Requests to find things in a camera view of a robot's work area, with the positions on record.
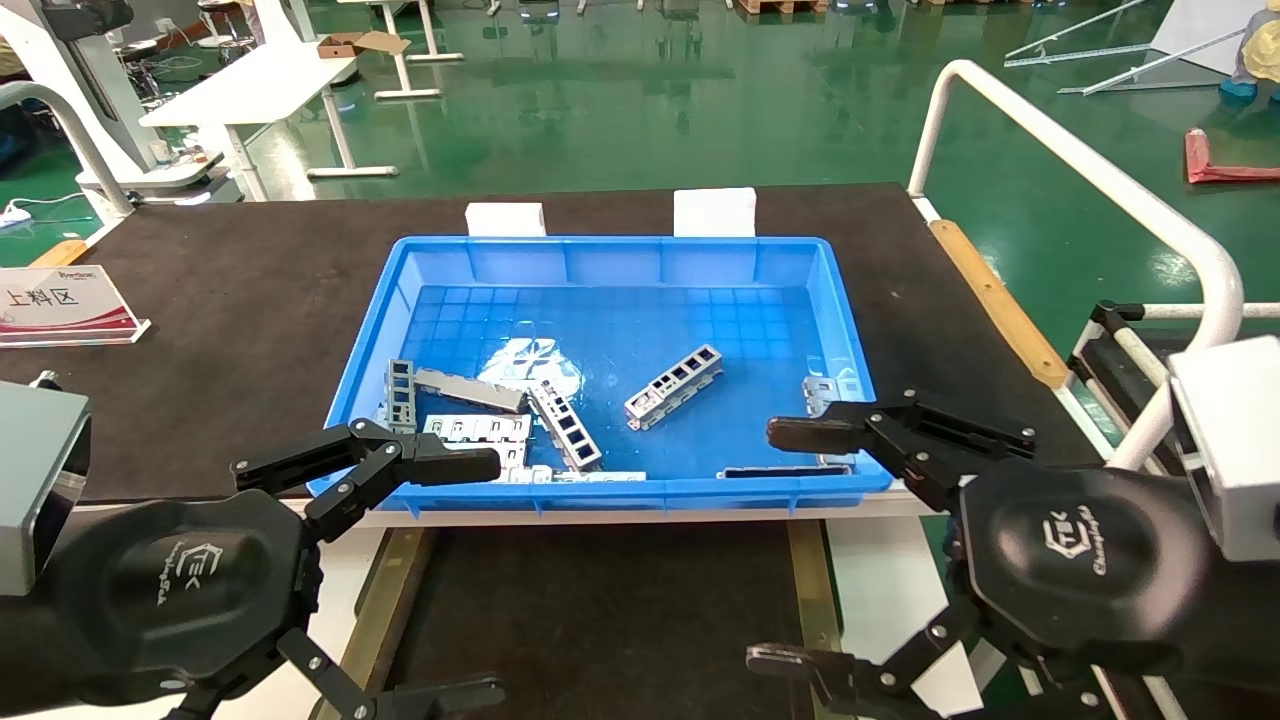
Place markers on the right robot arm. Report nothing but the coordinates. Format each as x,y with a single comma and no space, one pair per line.
1250,640

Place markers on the long wooden edge strip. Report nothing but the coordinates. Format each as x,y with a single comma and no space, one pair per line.
1000,305

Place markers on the white panel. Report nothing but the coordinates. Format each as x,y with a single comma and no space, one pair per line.
1200,30

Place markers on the short wooden edge strip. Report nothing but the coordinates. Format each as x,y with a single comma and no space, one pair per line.
62,253

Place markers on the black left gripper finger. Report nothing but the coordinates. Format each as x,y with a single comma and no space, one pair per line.
340,680
440,466

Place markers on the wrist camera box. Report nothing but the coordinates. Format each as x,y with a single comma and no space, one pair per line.
40,480
1230,450

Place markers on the aluminium profile bar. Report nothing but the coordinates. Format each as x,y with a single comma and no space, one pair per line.
1130,88
1165,62
1080,54

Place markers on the white table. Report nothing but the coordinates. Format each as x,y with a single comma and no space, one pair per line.
260,85

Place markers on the cardboard box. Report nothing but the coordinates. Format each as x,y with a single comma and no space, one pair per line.
345,45

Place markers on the person in yellow coat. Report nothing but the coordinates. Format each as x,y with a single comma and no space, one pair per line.
1262,50

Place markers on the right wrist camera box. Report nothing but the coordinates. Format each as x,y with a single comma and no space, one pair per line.
1230,450

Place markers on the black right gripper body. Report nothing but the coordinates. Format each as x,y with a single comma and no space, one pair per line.
1080,565

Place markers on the red folded object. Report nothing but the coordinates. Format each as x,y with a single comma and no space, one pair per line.
1200,160

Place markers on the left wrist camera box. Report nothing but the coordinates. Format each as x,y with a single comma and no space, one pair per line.
40,480

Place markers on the white table frame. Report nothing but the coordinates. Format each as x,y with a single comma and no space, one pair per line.
408,94

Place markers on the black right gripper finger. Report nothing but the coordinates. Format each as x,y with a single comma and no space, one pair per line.
900,430
870,695

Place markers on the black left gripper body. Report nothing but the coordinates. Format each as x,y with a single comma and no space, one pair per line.
180,590

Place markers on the white equipment stand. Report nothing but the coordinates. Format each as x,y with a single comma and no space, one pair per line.
100,80

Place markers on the grey tubular railing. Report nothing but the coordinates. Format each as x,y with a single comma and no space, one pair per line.
75,130

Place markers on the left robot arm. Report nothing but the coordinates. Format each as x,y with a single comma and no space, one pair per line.
28,650

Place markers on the black table mat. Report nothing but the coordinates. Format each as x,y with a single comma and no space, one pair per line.
250,300

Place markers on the black metal frame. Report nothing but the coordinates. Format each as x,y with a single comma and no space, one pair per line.
1098,362

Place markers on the plain long grey metal bracket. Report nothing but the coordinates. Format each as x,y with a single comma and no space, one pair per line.
470,390

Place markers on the blue plastic bin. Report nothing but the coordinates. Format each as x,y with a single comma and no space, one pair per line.
650,320

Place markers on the acrylic sign red white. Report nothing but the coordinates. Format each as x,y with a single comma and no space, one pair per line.
60,305

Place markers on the white tubular railing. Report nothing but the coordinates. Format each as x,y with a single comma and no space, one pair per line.
1100,165

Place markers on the white power adapter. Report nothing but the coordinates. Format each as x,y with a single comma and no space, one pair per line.
15,213

